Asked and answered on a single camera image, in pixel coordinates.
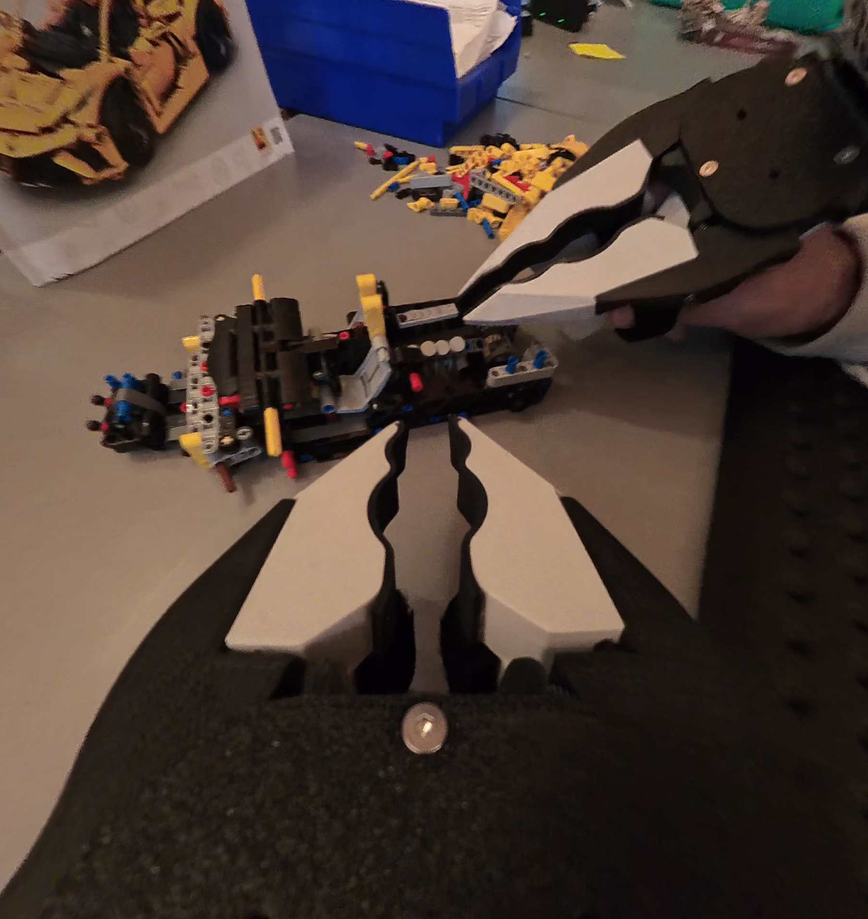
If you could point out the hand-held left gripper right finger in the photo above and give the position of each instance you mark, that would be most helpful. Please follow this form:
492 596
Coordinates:
541 567

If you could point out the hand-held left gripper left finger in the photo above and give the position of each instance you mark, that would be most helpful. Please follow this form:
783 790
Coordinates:
312 574

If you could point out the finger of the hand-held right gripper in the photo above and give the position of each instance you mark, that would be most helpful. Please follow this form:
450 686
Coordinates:
606 273
584 190

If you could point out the pile of toy building pieces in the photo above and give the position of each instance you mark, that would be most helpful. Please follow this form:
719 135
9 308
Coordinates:
505 172

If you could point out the black toy car chassis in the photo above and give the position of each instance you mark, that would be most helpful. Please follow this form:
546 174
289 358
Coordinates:
276 352

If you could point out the grey desk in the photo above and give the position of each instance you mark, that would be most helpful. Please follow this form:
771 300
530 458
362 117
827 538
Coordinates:
118 538

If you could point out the person's right hand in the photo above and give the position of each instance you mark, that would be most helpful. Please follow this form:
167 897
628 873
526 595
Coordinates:
800 294

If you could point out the yellow flat piece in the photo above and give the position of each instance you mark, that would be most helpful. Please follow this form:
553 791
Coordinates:
595 51

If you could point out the black device green lights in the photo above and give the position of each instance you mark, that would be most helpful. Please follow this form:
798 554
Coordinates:
559 13

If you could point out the white printed leaflet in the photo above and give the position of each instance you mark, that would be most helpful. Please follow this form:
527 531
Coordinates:
477 29

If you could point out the blue plastic bin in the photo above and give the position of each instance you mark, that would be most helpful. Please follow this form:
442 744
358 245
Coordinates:
369 79

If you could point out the instruction booklet yellow car cover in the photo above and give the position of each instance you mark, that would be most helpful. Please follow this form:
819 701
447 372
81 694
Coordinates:
211 165

